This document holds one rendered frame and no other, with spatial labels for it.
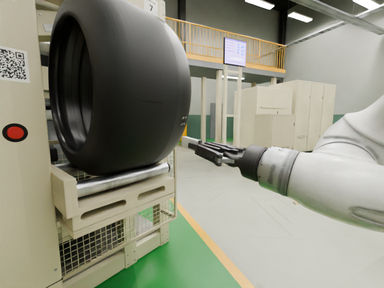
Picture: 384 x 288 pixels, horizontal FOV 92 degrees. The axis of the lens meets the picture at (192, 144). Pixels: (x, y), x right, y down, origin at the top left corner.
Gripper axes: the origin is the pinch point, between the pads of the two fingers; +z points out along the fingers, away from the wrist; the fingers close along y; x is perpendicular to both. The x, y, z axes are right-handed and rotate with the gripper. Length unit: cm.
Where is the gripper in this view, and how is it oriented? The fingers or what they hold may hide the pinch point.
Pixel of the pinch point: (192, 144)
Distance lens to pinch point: 51.6
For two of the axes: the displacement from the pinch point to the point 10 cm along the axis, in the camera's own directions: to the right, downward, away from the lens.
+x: -1.0, 9.7, 2.2
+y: -6.6, 1.0, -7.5
